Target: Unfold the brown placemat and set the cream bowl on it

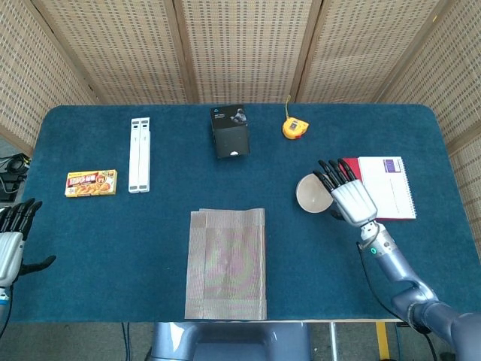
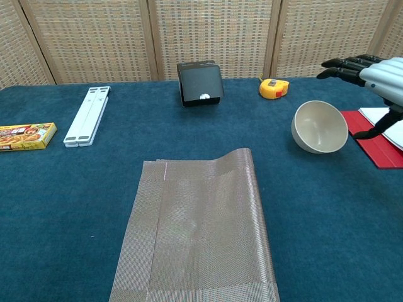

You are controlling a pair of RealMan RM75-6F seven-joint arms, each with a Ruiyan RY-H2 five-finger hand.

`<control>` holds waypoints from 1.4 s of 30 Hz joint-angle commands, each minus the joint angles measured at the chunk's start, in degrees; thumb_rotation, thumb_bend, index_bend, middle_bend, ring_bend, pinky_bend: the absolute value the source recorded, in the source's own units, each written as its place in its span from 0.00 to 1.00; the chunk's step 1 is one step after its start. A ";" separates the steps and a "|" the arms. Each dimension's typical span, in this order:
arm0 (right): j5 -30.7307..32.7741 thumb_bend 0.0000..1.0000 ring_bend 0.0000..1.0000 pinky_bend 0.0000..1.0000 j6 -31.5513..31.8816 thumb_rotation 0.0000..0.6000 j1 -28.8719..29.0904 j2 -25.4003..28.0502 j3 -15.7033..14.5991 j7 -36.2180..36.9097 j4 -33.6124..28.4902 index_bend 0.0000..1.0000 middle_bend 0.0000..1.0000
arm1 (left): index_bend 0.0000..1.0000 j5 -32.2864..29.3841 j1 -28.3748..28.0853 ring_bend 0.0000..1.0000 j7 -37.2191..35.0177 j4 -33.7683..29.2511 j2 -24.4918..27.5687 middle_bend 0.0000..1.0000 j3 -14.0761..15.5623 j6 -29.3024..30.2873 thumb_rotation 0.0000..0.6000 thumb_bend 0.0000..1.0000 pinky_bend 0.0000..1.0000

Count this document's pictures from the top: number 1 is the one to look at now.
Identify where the blue floor cable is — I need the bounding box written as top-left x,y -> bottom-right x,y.
120,322 -> 132,361

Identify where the white spiral notebook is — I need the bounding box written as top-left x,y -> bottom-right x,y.
357,156 -> 418,220

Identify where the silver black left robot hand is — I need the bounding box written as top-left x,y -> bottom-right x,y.
0,198 -> 57,289

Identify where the yellow tape measure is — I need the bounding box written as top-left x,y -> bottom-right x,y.
282,95 -> 310,141

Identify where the blue-grey robot torso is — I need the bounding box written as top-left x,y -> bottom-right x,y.
148,321 -> 313,361

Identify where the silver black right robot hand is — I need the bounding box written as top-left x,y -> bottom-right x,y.
312,157 -> 378,228

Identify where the yellow curry roux box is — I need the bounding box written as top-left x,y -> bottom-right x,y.
64,168 -> 118,198

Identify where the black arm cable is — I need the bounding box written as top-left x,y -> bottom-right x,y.
0,285 -> 14,339
355,242 -> 440,361

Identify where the black product box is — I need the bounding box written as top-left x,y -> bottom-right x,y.
210,105 -> 251,159

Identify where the beige bowl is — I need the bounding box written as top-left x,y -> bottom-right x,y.
295,171 -> 334,217

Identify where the grey-brown woven placemat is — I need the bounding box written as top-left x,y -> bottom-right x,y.
184,208 -> 268,321

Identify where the woven bamboo folding screen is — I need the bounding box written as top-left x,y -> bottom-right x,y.
0,0 -> 481,245

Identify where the red folder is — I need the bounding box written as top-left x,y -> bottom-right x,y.
342,157 -> 392,223

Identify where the white folding stand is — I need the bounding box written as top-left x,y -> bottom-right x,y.
128,117 -> 152,194

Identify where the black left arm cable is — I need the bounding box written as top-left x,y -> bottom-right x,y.
0,285 -> 14,339

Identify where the black cables and adapter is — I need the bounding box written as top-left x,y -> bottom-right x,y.
0,152 -> 31,202

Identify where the blue felt table cover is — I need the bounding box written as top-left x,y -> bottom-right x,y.
7,104 -> 475,323

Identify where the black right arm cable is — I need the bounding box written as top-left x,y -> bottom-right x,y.
355,242 -> 440,361

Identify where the metal table leg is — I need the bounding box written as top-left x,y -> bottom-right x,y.
327,321 -> 339,361

